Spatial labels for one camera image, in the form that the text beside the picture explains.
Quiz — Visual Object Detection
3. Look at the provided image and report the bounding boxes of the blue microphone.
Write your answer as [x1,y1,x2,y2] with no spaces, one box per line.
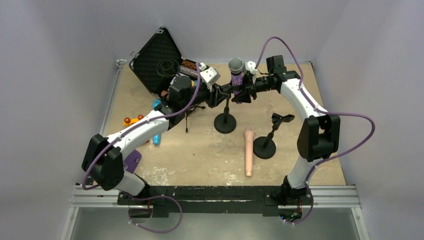
[152,99,161,147]

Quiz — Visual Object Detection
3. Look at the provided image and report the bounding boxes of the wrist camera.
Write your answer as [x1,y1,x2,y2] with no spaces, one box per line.
[199,62,221,92]
[243,61,258,84]

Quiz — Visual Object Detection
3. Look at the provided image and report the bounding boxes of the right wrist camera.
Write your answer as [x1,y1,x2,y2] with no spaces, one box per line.
[243,61,258,84]

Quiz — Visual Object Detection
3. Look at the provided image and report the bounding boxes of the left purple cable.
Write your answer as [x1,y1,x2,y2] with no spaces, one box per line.
[81,62,202,192]

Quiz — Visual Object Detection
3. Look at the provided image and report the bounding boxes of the aluminium frame rail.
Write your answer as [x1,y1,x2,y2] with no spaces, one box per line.
[69,185,361,209]

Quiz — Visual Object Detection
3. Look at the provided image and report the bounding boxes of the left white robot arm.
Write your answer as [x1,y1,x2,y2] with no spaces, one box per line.
[81,75,234,196]

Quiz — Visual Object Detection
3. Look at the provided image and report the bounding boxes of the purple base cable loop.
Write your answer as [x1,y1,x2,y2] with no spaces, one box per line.
[127,195,184,235]

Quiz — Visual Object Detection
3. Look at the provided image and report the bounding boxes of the black poker chip case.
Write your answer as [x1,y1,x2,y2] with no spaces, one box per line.
[129,26,195,101]

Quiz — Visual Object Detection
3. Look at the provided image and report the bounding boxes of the pink microphone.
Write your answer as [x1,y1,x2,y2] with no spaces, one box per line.
[244,128,255,177]

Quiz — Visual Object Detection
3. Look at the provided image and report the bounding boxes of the purple glitter microphone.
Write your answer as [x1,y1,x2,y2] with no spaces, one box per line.
[228,57,244,86]

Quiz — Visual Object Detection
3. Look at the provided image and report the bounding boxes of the black tripod mic stand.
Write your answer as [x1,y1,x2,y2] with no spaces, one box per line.
[168,103,206,133]

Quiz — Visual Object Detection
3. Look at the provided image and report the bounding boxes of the left side aluminium rail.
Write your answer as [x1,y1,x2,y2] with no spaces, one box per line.
[99,59,127,136]

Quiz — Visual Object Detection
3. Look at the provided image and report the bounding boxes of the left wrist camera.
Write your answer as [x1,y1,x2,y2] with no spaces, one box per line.
[199,62,221,92]

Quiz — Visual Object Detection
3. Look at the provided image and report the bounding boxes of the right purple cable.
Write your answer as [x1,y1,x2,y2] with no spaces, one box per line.
[255,36,377,186]

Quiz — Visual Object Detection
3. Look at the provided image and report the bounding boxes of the orange toy vehicle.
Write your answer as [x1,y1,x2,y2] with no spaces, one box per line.
[123,114,144,127]

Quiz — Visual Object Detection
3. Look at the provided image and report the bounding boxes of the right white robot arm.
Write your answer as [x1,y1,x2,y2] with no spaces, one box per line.
[228,55,341,205]

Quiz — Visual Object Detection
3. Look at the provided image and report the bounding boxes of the black round-base mic stand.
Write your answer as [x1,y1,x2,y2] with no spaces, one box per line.
[214,99,237,134]

